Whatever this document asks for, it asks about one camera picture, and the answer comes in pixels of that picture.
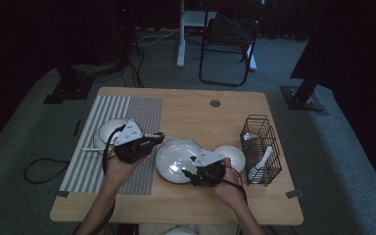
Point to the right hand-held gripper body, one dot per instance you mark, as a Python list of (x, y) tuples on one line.
[(210, 169)]

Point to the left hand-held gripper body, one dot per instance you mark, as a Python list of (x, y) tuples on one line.
[(130, 147)]

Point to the white plate black rim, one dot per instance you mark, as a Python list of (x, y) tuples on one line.
[(173, 156), (97, 143)]

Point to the white bowl black rim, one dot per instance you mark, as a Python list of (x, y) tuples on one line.
[(235, 155), (107, 130)]

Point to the person's left hand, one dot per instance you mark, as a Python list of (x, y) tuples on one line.
[(120, 173)]

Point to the person's right hand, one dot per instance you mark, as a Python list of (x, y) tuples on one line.
[(231, 189)]

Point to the white ceramic spoon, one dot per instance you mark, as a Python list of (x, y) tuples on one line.
[(261, 163)]

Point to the person's white shirt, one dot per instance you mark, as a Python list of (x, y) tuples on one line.
[(179, 231)]

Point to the grey striped woven placemat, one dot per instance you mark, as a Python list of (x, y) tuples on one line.
[(84, 173)]

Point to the small black strip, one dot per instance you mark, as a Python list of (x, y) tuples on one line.
[(77, 128)]

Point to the person's beige trousers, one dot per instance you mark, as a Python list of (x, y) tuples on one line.
[(150, 230)]

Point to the black folding chair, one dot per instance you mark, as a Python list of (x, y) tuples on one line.
[(203, 65)]

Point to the grey tape piece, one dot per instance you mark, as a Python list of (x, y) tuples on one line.
[(294, 194), (62, 194)]

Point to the black flat stand base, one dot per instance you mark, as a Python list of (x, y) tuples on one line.
[(68, 91)]

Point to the dark equipment rack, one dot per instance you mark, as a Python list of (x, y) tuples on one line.
[(111, 32)]

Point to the black slanted stand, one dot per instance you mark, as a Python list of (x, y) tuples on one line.
[(302, 98)]

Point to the dark bag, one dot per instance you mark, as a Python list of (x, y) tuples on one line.
[(231, 27)]

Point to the dark curtain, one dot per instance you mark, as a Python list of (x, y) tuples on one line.
[(284, 19)]

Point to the white desk frame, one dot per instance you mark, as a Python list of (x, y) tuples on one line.
[(181, 49)]

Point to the round grey pedestal base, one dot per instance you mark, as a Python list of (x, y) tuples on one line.
[(91, 68)]

